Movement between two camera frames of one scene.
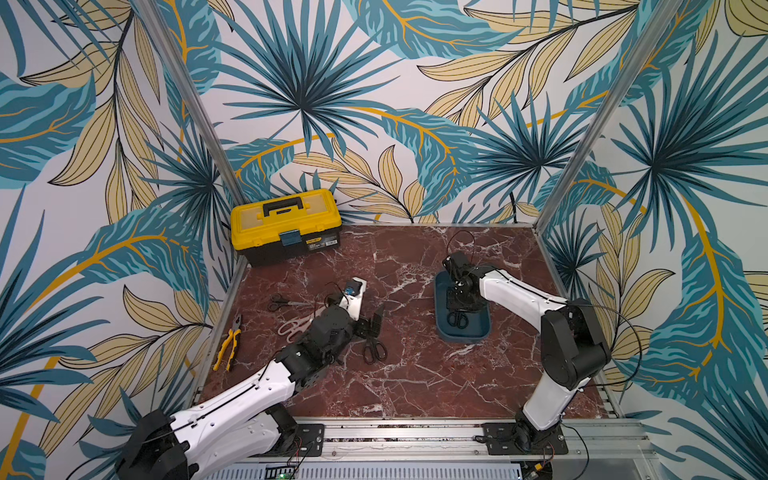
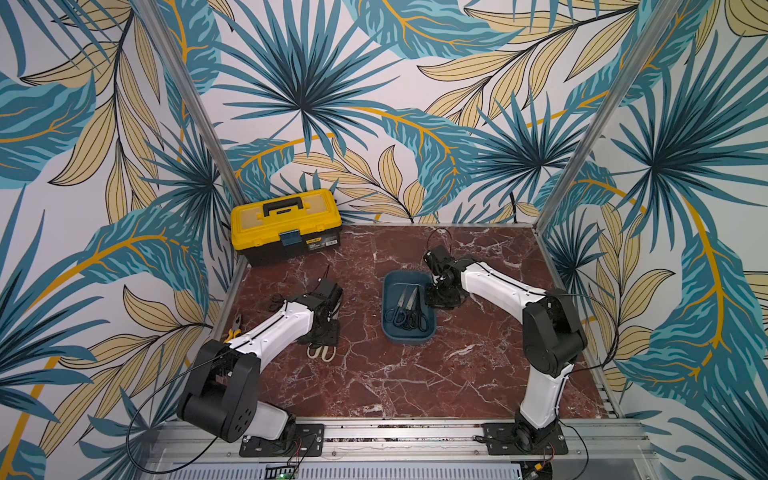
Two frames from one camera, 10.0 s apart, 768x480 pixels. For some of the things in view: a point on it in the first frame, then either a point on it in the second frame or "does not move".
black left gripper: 365,324 to 331,340
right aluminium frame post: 646,43 does not move
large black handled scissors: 374,349 to 414,316
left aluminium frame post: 219,156 does not move
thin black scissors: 275,300 does not move
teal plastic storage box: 478,328 to 405,317
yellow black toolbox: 284,226 does not move
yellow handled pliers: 232,333 does not move
